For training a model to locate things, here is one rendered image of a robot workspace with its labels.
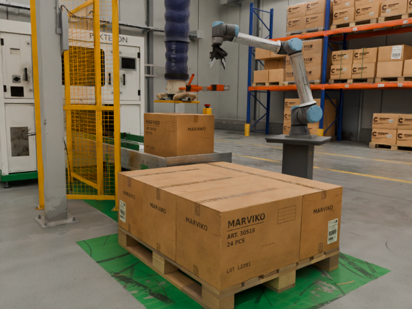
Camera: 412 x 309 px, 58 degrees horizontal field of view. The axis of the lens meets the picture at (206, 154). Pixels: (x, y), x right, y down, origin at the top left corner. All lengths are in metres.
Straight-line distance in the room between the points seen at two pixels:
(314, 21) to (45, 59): 8.77
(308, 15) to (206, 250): 9.86
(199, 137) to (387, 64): 7.36
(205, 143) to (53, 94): 1.35
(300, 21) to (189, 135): 8.55
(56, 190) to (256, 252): 2.01
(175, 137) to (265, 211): 1.42
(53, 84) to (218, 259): 2.15
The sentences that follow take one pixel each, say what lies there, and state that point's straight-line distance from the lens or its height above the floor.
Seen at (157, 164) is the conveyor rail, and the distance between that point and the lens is 3.18.
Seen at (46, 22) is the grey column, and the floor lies 1.68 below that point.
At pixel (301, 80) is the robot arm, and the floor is 1.26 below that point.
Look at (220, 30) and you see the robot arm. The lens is 3.09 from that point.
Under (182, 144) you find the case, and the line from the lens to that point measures 3.20.
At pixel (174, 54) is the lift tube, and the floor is 1.48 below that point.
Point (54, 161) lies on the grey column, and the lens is 3.43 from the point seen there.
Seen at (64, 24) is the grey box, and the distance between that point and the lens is 3.43.
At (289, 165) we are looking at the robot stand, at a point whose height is 0.50.
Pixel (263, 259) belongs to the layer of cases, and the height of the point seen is 0.23.
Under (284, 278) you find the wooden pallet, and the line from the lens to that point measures 2.27.
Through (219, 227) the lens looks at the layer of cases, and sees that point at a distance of 1.82.
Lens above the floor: 1.05
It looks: 8 degrees down
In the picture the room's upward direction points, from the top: 1 degrees clockwise
